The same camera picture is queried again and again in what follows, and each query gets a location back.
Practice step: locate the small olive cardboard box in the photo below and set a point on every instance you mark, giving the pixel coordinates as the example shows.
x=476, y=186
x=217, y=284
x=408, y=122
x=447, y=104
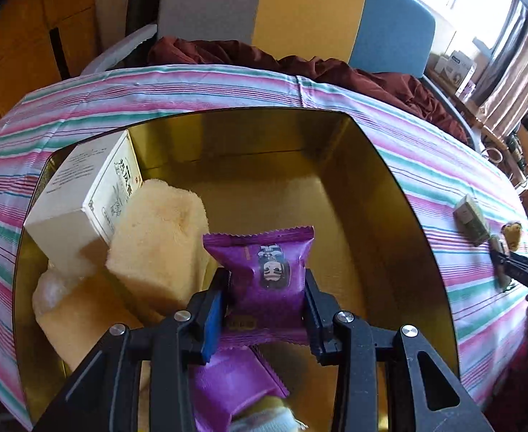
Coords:
x=470, y=218

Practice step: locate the white cardboard box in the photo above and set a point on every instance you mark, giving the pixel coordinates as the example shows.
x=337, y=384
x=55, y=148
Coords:
x=75, y=189

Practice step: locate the grey armrest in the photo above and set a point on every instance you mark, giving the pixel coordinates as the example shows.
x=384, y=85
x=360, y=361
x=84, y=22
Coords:
x=455, y=114

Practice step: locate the small beige packet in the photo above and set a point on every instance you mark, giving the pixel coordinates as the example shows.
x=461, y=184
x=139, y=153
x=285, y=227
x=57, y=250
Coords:
x=500, y=263

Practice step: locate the black rolled mat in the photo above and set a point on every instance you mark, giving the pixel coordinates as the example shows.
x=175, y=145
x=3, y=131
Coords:
x=140, y=4

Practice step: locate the large white plastic-wrapped ball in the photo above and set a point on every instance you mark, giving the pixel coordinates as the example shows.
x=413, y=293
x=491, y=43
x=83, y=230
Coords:
x=268, y=419

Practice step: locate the grey yellow blue sofa backrest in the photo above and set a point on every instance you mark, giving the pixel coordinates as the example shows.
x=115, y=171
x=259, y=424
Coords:
x=309, y=13

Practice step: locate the gold metal tin box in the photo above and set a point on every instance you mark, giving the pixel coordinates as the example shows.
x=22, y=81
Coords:
x=291, y=198

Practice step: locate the purple snack packet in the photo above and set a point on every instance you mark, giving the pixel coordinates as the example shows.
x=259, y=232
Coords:
x=232, y=382
x=264, y=270

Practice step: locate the sponge cake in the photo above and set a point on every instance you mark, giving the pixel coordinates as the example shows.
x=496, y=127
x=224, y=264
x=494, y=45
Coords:
x=79, y=324
x=156, y=238

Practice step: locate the wooden wardrobe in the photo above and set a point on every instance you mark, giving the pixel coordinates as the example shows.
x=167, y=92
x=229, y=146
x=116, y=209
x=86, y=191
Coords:
x=21, y=31

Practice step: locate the white boxes on shelf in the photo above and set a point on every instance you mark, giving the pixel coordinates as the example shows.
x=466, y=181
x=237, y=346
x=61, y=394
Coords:
x=455, y=69

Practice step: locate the small yellow snack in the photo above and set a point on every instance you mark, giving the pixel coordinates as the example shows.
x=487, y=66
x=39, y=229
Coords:
x=511, y=235

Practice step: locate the striped pink green cloth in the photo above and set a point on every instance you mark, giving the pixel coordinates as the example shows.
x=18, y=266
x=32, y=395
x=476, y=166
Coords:
x=201, y=90

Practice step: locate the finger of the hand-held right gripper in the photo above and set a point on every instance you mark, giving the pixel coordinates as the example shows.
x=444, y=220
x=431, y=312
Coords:
x=522, y=270

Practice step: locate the dark red cloth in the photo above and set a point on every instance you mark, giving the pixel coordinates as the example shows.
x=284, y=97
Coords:
x=358, y=81

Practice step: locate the white armrest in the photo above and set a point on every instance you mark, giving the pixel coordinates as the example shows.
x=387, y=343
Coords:
x=120, y=47

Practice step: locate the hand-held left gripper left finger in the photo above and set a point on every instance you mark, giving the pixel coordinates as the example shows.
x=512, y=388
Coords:
x=212, y=324

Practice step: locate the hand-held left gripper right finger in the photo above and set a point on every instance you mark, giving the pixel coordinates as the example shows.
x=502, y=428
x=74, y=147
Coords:
x=315, y=319

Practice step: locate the beige curtain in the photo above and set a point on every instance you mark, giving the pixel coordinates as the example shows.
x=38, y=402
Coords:
x=511, y=76

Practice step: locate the person's right forearm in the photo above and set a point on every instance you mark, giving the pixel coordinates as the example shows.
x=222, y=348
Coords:
x=524, y=360

